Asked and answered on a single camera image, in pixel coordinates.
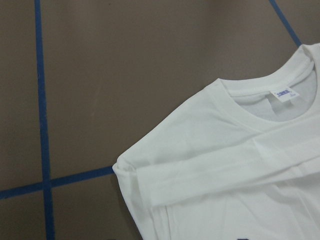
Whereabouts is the white long-sleeve printed shirt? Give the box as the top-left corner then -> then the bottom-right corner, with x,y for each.
112,43 -> 320,240

